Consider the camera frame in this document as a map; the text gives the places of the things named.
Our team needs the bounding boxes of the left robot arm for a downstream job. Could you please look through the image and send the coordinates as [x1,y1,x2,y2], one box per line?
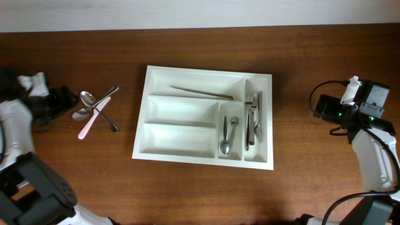
[1,66,115,224]

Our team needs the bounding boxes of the small steel teaspoon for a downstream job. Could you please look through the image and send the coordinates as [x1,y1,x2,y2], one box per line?
[227,116,239,156]
[219,116,230,155]

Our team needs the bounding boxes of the steel fork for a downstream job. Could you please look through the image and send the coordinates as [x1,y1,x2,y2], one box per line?
[249,92,257,146]
[245,94,251,151]
[254,91,263,143]

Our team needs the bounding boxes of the pink plastic knife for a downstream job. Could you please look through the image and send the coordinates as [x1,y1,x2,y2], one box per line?
[78,97,111,139]

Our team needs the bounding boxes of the large steel spoon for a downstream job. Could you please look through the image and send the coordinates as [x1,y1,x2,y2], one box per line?
[72,85,119,121]
[81,91,119,133]

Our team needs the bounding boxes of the white plastic cutlery tray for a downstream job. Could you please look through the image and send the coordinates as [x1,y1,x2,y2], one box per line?
[132,66,274,170]

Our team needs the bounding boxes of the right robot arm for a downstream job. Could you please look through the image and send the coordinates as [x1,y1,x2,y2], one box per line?
[294,76,399,225]

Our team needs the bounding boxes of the steel kitchen tongs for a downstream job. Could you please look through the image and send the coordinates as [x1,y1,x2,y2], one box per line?
[169,85,234,101]

